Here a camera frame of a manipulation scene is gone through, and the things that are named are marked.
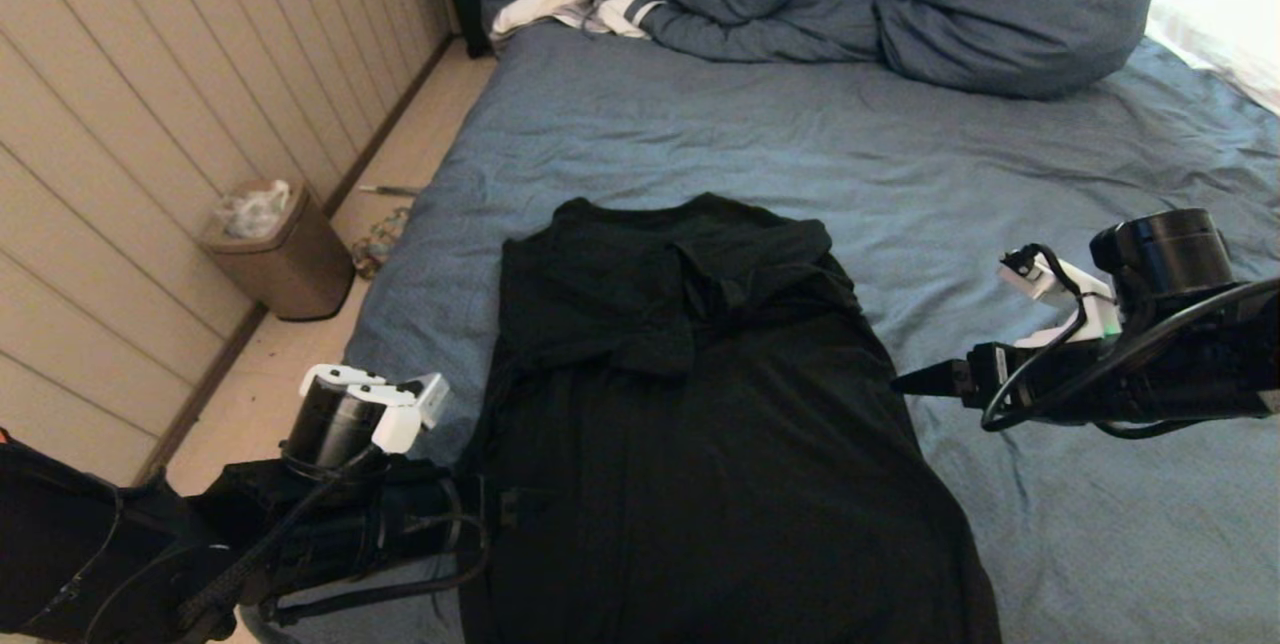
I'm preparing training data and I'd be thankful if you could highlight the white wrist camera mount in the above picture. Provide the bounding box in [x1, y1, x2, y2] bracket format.
[998, 246, 1123, 349]
[300, 364, 452, 455]

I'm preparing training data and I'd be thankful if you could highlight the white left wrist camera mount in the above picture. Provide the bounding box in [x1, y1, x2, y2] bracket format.
[300, 364, 452, 455]

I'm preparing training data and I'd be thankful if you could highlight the white pillow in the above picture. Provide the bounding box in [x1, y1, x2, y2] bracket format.
[1145, 0, 1280, 117]

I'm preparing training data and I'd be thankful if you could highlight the patterned item on floor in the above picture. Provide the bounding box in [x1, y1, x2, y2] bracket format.
[350, 207, 413, 282]

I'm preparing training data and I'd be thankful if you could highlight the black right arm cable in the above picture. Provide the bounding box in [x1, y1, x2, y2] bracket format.
[980, 244, 1280, 441]

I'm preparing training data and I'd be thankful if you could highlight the brown trash bin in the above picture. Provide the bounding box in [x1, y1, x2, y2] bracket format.
[197, 179, 355, 322]

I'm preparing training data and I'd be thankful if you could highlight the black moon print T-shirt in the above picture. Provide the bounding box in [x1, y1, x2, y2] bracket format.
[458, 192, 1004, 644]

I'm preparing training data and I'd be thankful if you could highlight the blue bed sheet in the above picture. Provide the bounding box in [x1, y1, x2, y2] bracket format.
[245, 19, 1280, 644]

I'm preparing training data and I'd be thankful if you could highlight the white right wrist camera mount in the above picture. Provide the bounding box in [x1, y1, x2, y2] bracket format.
[998, 246, 1123, 349]

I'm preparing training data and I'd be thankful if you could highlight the clear plastic bin liner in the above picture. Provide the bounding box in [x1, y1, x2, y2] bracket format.
[213, 179, 293, 240]

